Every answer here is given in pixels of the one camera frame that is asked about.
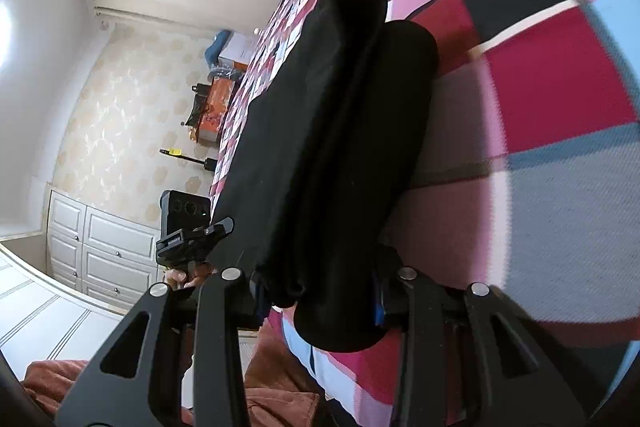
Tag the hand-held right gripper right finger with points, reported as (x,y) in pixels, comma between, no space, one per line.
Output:
(420,307)

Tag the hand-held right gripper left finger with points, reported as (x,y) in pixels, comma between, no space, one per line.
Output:
(225,307)

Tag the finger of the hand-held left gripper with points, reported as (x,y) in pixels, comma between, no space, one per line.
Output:
(217,229)

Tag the black pants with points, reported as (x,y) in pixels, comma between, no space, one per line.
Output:
(325,132)

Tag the person's left hand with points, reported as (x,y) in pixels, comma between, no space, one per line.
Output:
(187,278)

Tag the black stick with yellow tag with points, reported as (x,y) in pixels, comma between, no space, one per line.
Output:
(190,157)

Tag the white drawer cabinet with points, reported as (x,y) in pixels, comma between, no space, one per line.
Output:
(100,247)

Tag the brown clothing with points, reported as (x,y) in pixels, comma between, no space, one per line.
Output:
(280,387)

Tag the orange box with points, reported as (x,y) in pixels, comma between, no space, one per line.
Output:
(215,107)

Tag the white cardboard box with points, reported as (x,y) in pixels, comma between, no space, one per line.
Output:
(240,52)

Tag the pink checked bed cover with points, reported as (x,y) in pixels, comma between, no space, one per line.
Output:
(550,82)

